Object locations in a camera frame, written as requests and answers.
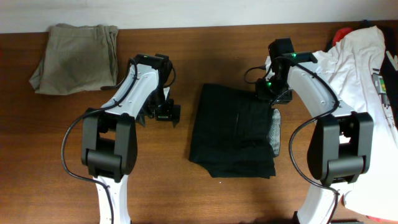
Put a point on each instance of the red garment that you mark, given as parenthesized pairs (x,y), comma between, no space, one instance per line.
(340,34)

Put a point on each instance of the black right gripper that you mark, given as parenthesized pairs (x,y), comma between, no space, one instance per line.
(280,97)

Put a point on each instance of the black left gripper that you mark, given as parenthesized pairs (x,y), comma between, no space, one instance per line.
(166,112)

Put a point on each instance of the white t-shirt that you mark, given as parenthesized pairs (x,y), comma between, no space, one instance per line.
(348,67)

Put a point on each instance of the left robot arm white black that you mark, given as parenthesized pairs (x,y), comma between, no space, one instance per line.
(109,147)

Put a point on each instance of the folded khaki shorts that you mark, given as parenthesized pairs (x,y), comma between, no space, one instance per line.
(77,59)

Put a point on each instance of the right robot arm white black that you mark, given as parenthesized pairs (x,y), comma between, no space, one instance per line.
(340,147)

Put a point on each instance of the black shorts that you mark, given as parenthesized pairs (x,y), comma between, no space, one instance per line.
(235,134)

